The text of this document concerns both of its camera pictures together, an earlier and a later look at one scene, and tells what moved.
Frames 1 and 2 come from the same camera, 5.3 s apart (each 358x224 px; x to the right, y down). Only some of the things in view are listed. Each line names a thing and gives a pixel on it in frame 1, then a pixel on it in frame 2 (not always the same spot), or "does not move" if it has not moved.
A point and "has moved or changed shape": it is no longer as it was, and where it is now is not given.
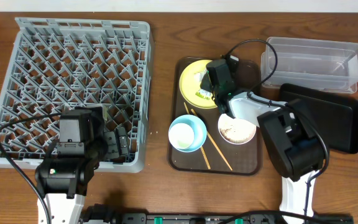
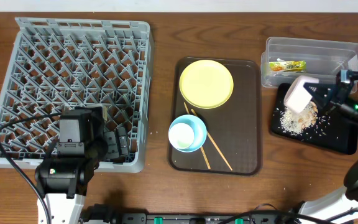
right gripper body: [206, 82] → [328, 98]
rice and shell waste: [236, 130] has moved or changed shape
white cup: [181, 135] does not move
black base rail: [99, 214] does not move
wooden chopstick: [217, 149] does not move
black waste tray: [337, 116] does not move
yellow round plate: [189, 86] does not move
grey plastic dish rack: [58, 64] does not move
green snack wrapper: [206, 89] → [281, 65]
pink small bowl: [235, 131] → [298, 96]
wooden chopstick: [202, 150] does not move
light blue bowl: [199, 130] does not move
